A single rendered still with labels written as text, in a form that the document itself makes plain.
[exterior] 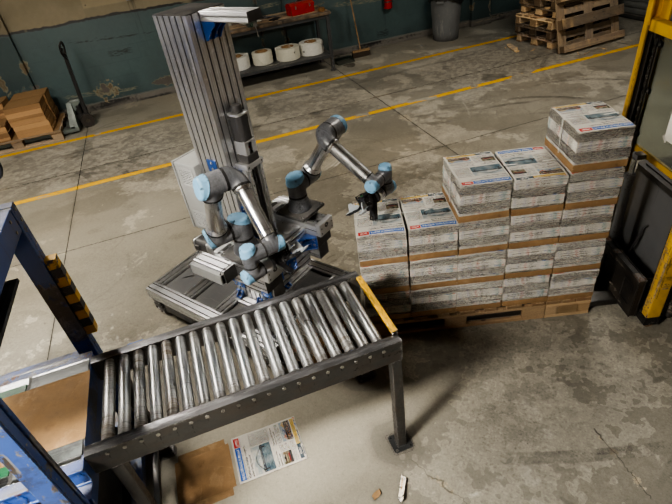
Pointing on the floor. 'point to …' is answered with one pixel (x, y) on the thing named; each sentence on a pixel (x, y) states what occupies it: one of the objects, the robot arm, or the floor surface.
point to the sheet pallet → (29, 119)
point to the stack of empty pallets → (542, 22)
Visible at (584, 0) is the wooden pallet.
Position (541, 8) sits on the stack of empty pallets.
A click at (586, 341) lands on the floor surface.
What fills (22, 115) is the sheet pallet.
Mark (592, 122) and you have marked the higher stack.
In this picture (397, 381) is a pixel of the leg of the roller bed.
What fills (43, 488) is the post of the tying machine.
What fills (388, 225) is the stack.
